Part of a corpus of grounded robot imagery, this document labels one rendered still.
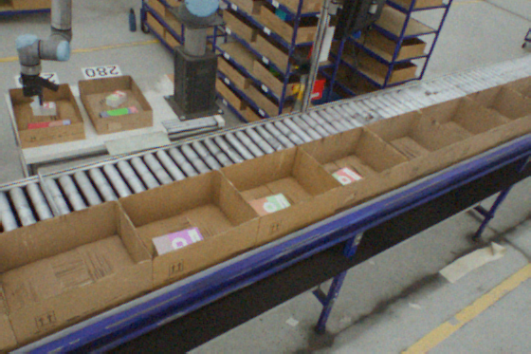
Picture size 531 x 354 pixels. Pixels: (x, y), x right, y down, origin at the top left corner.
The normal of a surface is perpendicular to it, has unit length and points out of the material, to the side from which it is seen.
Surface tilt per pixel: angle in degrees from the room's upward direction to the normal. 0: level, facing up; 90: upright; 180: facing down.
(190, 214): 3
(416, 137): 89
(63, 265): 0
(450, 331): 0
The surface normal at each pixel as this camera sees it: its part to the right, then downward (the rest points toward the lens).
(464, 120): -0.81, 0.26
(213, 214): 0.15, -0.76
